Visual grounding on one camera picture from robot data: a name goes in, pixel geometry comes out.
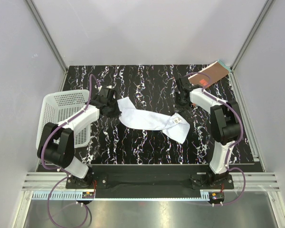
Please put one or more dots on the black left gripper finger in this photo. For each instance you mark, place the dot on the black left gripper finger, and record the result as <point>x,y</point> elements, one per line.
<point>111,111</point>
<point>111,105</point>

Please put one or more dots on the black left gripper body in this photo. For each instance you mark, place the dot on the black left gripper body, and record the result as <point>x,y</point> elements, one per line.
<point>115,99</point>

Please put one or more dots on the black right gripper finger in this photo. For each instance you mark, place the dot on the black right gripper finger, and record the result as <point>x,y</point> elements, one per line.
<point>180,100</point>
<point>180,109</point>

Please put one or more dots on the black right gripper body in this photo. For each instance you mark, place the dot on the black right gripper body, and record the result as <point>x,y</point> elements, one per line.
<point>176,93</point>

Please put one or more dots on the white terry towel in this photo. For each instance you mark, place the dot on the white terry towel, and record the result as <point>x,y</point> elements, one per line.
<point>175,126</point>

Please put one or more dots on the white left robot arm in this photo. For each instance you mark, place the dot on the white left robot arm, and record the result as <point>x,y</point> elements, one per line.
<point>57,143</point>

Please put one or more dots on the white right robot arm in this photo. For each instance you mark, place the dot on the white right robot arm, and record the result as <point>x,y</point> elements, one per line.
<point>225,125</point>

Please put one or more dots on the brown folded towel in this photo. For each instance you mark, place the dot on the brown folded towel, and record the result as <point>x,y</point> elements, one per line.
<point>210,75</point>

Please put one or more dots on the white plastic basket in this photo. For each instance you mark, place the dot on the white plastic basket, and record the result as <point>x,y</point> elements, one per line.
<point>60,107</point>

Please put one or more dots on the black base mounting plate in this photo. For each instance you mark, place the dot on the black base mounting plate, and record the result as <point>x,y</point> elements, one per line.
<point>151,181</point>

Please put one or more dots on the left aluminium corner post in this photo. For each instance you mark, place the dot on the left aluminium corner post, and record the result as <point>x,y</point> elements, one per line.
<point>46,34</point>

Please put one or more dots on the aluminium corner post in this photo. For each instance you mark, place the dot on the aluminium corner post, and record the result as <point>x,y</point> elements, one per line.
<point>256,26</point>
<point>46,34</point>

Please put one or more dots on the aluminium front rail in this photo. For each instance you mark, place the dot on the aluminium front rail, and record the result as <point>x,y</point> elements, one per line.
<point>254,181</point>

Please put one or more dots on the white slotted cable duct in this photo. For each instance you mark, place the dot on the white slotted cable duct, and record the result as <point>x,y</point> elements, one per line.
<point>58,195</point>

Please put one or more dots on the right aluminium corner post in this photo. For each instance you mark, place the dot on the right aluminium corner post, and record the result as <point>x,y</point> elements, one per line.
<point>256,26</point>

